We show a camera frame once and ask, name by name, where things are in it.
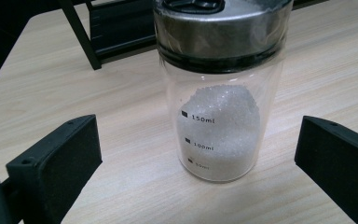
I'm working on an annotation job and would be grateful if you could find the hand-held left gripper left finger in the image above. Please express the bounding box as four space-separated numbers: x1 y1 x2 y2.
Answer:
6 114 103 224

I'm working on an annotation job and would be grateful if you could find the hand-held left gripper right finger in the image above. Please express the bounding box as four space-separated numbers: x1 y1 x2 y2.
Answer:
294 115 358 224

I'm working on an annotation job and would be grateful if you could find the glass seasoning jar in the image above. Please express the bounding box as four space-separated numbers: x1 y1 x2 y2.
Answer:
153 0 294 183

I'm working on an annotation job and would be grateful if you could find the black metal stand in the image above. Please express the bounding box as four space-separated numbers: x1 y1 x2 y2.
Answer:
58 0 158 71

